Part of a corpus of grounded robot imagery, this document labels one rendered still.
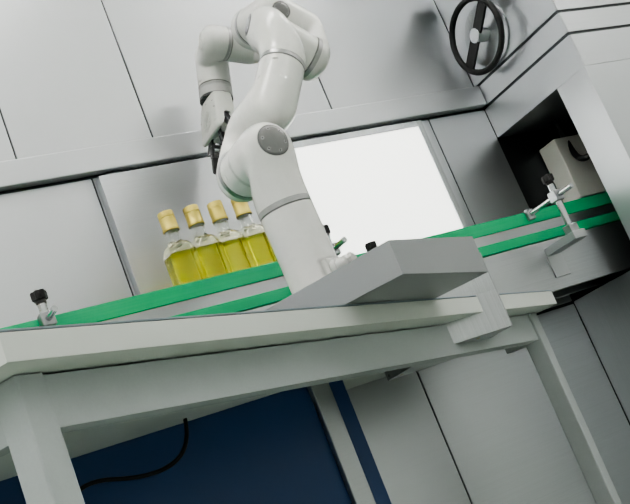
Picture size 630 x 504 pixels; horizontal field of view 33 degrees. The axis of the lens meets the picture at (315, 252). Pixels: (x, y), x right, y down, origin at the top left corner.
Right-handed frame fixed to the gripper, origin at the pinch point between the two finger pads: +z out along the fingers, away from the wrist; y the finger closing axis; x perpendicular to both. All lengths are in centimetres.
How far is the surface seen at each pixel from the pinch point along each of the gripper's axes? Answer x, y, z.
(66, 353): -57, 85, 71
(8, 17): -42, -15, -40
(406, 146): 56, -13, -15
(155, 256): -13.3, -12.0, 18.1
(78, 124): -27.5, -14.9, -14.4
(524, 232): 74, 3, 15
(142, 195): -15.0, -12.0, 3.7
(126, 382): -48, 76, 71
